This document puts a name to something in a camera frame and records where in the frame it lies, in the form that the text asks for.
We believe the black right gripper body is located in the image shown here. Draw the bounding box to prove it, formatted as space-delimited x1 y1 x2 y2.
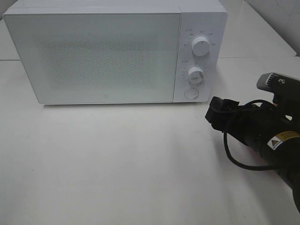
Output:
222 100 285 150

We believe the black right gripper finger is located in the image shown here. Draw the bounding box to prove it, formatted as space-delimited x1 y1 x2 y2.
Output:
205 96 239 132

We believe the round door release button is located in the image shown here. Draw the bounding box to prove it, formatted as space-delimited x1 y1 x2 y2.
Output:
184 88 199 100

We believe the white microwave door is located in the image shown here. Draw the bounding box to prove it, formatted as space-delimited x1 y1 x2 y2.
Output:
4 13 180 105

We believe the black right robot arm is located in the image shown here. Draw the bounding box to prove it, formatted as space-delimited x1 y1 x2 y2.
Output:
205 97 300 209

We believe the white lower microwave knob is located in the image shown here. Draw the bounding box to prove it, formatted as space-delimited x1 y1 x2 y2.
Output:
187 67 204 84

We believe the white microwave knob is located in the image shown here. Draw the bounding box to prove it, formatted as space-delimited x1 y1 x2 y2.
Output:
187 67 204 84
190 35 211 56

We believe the white upper microwave knob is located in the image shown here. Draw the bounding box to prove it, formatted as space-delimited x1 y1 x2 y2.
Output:
190 35 211 56

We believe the white microwave oven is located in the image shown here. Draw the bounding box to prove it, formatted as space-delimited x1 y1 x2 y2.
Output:
3 0 228 105

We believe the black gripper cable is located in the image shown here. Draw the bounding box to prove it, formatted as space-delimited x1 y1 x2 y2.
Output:
222 99 282 170

